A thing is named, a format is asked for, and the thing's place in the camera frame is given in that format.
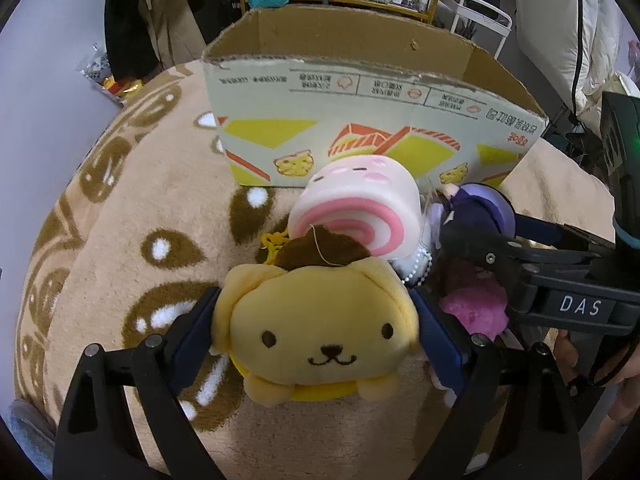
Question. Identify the plastic bag with toys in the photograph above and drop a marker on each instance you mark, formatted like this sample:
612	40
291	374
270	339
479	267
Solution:
96	69

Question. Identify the white folded mattress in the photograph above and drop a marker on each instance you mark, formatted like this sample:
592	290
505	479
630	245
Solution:
575	45

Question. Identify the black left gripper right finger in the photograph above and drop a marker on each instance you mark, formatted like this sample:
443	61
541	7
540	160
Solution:
488	250

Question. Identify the purple haired doll plush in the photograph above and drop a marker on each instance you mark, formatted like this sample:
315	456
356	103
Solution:
472	204

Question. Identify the white rolling cart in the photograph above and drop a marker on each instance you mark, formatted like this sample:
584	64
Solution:
502	25

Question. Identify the open cardboard box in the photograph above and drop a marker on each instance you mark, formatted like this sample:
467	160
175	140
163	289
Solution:
295	88

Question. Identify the beige brown patterned blanket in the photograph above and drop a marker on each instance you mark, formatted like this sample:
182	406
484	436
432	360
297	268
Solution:
151	219

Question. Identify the pink plush toy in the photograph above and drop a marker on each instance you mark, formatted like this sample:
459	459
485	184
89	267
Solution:
480	306

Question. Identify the person's hand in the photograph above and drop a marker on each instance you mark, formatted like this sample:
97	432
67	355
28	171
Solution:
613	413

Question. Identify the yellow dog plush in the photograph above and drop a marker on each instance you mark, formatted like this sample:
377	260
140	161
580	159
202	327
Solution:
316	332

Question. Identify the pink swirl roll plush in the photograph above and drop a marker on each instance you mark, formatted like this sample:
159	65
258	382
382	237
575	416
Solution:
371	198

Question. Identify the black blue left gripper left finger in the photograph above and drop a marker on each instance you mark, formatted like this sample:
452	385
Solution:
96	438

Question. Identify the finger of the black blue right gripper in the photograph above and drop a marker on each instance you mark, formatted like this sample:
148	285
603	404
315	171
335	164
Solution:
537	438

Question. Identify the beige hanging coat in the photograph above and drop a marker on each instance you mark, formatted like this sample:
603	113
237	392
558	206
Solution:
174	32

